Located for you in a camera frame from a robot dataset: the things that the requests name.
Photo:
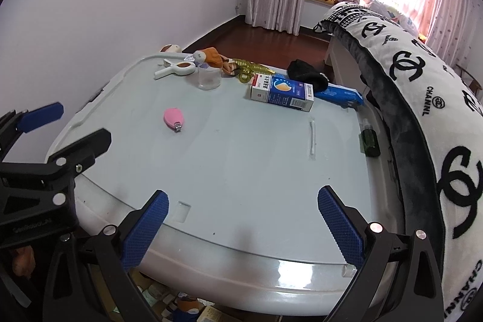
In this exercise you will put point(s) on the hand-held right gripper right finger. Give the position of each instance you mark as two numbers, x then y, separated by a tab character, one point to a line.
339	227

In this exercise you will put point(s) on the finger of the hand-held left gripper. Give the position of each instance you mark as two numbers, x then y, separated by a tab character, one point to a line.
83	148
41	116

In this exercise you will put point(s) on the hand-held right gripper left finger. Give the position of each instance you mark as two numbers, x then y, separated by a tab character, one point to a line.
145	229

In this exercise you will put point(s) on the person's left hand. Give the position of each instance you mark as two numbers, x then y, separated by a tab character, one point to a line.
23	261

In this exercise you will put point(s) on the dark green spray bottle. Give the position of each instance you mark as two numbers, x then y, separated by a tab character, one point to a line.
370	143

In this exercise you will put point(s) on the white cotton swab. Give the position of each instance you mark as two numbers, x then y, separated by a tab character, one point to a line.
312	139

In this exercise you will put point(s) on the pink nail clipper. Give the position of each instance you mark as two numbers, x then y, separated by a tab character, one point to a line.
173	117

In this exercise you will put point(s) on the white plastic clip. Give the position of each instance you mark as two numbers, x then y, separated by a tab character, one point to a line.
177	70

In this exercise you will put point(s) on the blue packet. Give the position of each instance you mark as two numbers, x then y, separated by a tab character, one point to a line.
339	95

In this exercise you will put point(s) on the white brown plush slipper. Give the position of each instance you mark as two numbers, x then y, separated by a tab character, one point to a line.
170	48

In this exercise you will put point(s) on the clear plastic cup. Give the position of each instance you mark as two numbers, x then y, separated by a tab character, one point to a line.
209	78

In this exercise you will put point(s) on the blue white medicine box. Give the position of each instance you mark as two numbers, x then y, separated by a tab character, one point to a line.
283	92

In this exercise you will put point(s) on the black cloth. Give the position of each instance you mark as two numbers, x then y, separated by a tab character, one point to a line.
305	73

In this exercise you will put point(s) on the black white printed blanket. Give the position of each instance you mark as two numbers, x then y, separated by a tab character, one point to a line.
426	80

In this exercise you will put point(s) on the yellow green plastic wrapper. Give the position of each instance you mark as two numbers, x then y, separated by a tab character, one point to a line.
247	69

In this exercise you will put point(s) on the wooden chair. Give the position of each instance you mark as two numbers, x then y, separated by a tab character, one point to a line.
471	75

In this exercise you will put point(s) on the patterned bedding pile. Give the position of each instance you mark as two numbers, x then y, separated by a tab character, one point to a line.
396	12

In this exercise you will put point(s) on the white bed frame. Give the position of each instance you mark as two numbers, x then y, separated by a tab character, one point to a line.
339	58

